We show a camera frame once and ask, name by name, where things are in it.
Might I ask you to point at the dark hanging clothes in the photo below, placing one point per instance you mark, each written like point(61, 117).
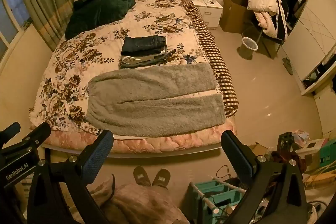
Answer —
point(294, 1)

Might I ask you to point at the folded olive pants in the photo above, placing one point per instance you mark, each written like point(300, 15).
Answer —
point(147, 60)

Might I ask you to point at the pink puffer jacket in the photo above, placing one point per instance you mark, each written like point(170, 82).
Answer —
point(270, 24)

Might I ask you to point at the small cardboard box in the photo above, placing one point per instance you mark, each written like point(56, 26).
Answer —
point(258, 149)

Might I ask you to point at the grey fleece pants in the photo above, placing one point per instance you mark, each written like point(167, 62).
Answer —
point(157, 103)

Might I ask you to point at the folded dark jeans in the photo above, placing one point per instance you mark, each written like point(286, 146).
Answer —
point(144, 44)

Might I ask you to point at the pair of dark shoes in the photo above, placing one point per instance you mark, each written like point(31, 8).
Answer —
point(288, 65)

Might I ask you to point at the window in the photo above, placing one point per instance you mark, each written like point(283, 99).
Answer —
point(10, 22)

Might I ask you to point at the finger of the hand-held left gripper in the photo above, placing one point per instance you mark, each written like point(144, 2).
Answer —
point(39, 132)
point(10, 129)

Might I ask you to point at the teal rack with white tubes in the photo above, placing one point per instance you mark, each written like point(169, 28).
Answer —
point(223, 192)

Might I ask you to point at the white wardrobe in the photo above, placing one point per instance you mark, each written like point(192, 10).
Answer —
point(309, 37)

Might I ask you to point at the person's legs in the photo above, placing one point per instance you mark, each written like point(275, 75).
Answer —
point(136, 203)

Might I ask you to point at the black garment with white stripe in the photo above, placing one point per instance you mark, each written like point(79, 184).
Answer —
point(282, 8)

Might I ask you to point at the white nightstand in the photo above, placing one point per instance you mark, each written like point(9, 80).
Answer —
point(210, 16)

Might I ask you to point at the brown cardboard box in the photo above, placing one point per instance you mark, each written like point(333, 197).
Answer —
point(233, 16)

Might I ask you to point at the floral blanket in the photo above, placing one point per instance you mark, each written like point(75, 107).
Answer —
point(78, 56)

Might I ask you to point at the dark chair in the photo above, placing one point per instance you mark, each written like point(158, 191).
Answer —
point(270, 43)

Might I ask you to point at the dark green blanket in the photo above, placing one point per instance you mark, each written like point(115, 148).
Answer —
point(99, 8)

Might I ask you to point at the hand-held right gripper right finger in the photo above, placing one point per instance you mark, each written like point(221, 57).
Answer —
point(236, 158)

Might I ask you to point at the green box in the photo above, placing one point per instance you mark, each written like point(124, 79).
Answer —
point(328, 154)

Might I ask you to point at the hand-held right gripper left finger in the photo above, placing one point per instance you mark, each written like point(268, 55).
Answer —
point(97, 158)

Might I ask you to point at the white waste bin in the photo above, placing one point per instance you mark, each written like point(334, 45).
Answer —
point(248, 47)

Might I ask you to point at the green curtain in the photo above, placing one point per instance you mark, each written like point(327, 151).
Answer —
point(44, 3)

